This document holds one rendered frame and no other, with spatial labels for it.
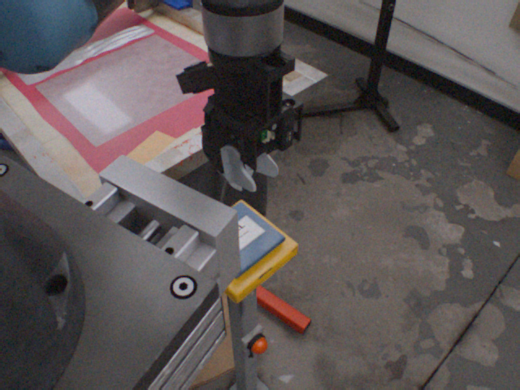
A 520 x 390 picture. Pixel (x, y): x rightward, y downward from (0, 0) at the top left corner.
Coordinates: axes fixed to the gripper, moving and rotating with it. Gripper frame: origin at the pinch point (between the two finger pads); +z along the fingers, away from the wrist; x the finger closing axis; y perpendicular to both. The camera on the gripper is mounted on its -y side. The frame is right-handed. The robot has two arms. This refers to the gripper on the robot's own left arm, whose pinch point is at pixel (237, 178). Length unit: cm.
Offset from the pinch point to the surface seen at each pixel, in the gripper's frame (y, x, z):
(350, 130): -69, 138, 109
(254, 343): 4.2, -1.6, 41.7
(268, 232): 2.8, 3.0, 11.5
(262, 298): -26, 30, 101
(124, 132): -34.8, 0.7, 12.7
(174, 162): -17.3, 0.8, 9.3
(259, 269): 5.8, -1.6, 13.2
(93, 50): -68, 12, 12
